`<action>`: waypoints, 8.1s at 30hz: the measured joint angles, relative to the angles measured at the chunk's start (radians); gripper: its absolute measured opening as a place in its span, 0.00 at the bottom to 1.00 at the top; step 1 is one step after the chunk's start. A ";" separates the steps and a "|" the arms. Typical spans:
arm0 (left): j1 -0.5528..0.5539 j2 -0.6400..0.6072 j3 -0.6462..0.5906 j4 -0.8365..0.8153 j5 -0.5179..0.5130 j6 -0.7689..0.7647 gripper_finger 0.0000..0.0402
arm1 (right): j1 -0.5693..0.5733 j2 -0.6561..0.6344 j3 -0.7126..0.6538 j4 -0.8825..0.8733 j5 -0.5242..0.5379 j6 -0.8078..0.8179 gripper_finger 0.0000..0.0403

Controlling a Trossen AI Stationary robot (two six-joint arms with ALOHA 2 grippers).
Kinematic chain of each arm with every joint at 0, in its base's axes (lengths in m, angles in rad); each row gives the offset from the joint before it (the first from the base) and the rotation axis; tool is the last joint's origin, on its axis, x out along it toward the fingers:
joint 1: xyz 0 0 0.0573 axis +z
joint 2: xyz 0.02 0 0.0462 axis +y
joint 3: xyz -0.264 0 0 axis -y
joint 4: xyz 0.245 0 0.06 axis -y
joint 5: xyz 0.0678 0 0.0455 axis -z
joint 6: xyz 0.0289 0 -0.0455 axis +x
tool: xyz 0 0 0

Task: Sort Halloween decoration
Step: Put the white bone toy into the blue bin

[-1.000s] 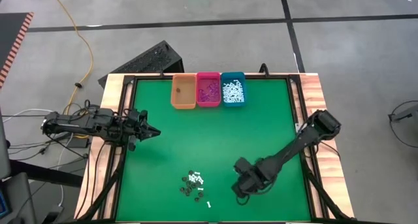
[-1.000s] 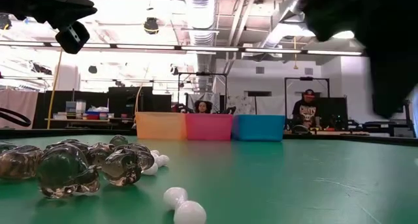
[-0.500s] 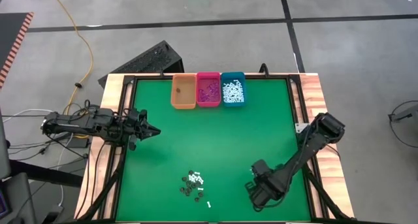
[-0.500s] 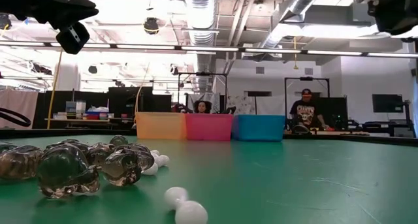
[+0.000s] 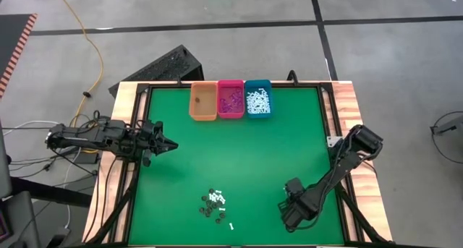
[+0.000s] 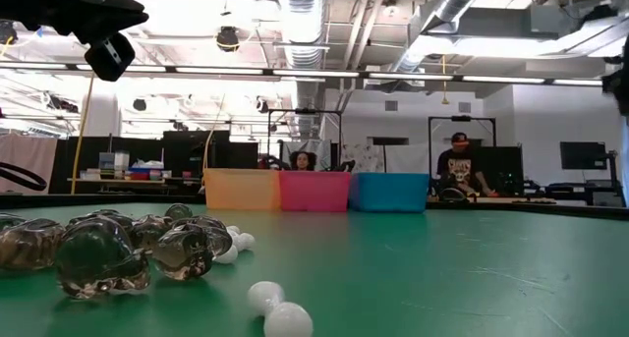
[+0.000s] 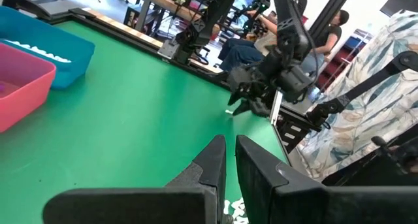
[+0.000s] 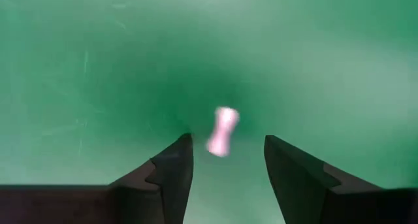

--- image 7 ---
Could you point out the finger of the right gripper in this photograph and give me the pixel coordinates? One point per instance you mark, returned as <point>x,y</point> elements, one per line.
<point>248,105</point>
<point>238,97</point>

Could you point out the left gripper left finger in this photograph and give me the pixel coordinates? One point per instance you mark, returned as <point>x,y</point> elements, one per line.
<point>196,191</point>

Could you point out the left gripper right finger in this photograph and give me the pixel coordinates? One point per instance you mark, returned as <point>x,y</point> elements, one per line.
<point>271,188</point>

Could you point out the small white plastic bone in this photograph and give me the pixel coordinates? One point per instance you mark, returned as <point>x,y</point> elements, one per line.
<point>235,206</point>
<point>240,219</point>
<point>228,112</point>
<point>16,43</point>

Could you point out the pink plastic bin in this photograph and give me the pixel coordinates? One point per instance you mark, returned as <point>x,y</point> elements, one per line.
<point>23,93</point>

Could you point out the blue plastic bin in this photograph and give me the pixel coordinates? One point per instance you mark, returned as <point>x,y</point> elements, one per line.
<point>39,31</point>

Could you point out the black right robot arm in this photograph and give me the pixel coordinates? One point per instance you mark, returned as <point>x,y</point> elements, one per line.
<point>287,21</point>

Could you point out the red and blue storage rack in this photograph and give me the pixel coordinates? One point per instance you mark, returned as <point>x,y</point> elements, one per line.
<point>343,57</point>

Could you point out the green table mat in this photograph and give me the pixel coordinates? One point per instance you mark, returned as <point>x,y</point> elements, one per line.
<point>130,119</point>

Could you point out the person in floral shirt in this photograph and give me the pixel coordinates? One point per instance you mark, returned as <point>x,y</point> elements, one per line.
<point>359,136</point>

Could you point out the black bulky equipment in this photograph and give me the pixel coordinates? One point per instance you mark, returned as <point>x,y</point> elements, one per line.
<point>375,165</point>

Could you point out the wooden workbench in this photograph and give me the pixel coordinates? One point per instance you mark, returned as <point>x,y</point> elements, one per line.
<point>170,2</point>

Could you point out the wooden table side board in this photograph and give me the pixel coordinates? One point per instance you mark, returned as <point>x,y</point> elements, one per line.
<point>130,29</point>

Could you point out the white bar on frame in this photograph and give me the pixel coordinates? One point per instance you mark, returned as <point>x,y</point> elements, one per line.
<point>276,106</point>

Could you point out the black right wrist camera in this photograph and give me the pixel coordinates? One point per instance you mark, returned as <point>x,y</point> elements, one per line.
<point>295,83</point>

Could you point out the black diagonal frame strut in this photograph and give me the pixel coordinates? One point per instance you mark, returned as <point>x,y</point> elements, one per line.
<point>333,11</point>

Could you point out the black table frame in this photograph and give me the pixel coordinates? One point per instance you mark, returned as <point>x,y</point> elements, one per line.
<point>147,46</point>

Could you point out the black frame hook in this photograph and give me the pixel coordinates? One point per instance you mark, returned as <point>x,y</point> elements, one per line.
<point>23,3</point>

